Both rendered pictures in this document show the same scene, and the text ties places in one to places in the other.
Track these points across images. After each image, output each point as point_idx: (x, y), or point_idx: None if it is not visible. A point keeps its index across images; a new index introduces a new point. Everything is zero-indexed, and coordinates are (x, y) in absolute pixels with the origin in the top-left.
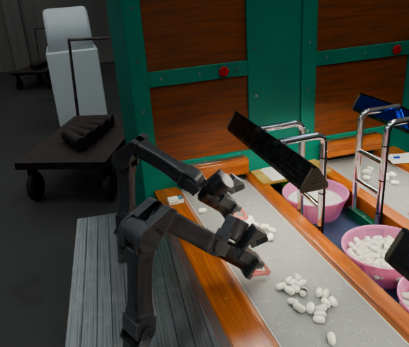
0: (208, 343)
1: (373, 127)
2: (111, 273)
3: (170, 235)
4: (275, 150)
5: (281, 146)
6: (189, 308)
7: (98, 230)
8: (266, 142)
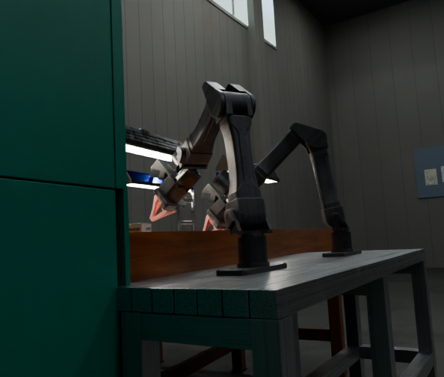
0: (283, 256)
1: None
2: (308, 265)
3: (191, 259)
4: (150, 137)
5: (150, 133)
6: (269, 259)
7: (263, 279)
8: (136, 132)
